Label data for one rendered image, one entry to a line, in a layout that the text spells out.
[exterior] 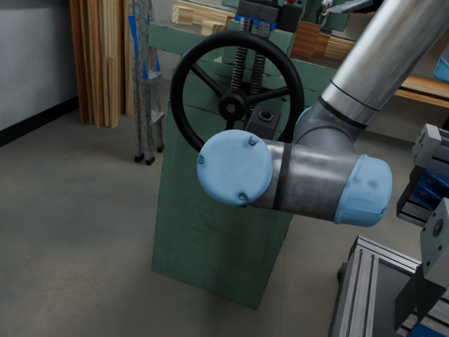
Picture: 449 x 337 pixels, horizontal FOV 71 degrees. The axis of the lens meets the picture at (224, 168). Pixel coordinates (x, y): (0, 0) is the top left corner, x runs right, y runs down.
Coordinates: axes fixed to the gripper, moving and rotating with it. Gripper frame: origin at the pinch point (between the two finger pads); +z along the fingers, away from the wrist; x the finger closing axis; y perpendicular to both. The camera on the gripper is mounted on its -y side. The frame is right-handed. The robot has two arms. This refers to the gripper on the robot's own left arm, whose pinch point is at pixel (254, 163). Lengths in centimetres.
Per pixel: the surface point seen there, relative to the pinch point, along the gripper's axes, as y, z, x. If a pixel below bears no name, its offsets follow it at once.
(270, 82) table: -18.5, 5.7, -2.3
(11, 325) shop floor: 69, 25, -58
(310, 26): -36.9, 14.4, 2.3
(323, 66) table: -27.2, 11.9, 8.0
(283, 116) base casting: -14.7, 18.8, 2.6
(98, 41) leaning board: -47, 114, -119
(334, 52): -36.4, 24.2, 10.5
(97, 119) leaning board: -2, 136, -118
